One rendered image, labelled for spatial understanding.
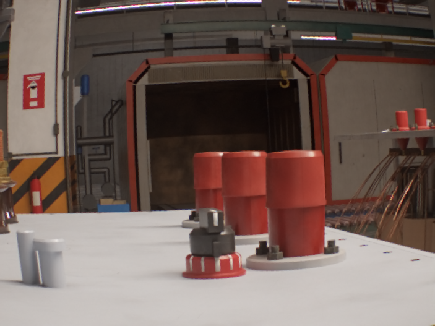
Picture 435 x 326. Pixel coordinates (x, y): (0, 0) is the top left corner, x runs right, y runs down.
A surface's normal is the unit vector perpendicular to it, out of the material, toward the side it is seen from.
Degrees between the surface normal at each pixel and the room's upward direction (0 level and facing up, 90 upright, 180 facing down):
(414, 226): 90
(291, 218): 91
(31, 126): 90
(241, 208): 91
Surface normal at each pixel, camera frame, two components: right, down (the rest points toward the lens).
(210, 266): -0.15, -0.01
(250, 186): 0.20, -0.02
